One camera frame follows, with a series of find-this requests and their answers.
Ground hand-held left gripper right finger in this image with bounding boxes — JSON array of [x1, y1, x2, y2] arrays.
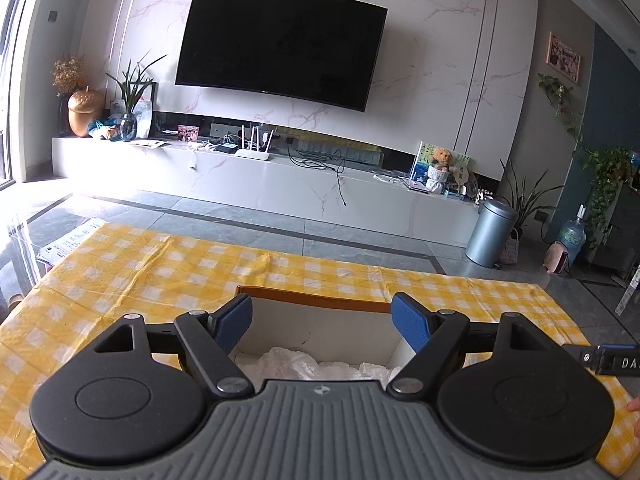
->
[[387, 291, 559, 397]]

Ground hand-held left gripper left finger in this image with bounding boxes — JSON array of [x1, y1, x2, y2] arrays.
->
[[92, 292, 254, 397]]

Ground white plastic bag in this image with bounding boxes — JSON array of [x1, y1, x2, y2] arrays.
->
[[237, 345, 407, 395]]

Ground cardboard box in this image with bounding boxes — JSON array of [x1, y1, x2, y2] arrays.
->
[[234, 285, 417, 395]]

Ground tall white carton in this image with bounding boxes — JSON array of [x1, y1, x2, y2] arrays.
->
[[616, 264, 640, 317]]

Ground yellow checked tablecloth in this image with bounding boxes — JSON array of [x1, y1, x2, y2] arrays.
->
[[0, 222, 640, 479]]

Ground pink space heater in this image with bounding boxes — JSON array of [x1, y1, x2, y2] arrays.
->
[[544, 242, 571, 275]]

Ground dark grey cabinet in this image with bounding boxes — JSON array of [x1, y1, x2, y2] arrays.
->
[[585, 180, 640, 282]]

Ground blue water jug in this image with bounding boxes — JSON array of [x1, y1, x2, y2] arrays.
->
[[556, 205, 589, 262]]

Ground grey metal trash can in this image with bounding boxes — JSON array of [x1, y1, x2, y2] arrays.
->
[[465, 199, 519, 269]]

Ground white marble media console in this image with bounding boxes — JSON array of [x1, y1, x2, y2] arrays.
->
[[51, 127, 482, 249]]

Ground long-leaved potted plant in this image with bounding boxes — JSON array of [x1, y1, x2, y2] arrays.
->
[[497, 157, 566, 266]]

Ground brown teddy bear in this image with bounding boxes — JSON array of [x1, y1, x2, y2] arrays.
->
[[427, 147, 457, 195]]

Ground green painted picture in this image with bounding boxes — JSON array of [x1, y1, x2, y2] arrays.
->
[[409, 141, 471, 192]]

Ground white router with antennas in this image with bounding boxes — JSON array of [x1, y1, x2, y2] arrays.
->
[[235, 124, 275, 161]]

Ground trailing pothos plant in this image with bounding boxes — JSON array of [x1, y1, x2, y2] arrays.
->
[[537, 72, 640, 252]]

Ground stack of white papers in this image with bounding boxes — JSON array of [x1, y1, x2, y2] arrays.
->
[[37, 217, 107, 267]]

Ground blue plush toy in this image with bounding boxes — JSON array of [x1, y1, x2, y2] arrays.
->
[[88, 117, 122, 140]]

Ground green plant in glass vase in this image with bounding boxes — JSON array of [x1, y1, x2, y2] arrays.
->
[[105, 52, 169, 142]]

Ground golden acorn jar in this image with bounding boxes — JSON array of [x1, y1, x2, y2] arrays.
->
[[67, 87, 105, 138]]

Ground dried flower bunch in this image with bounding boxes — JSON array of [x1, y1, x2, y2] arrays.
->
[[52, 55, 87, 97]]

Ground black cables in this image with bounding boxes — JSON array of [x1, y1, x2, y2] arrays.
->
[[286, 146, 349, 207]]

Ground black wall television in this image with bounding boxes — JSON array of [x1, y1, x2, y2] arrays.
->
[[174, 0, 389, 113]]

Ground framed wall picture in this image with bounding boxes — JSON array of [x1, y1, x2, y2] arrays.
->
[[545, 31, 583, 85]]

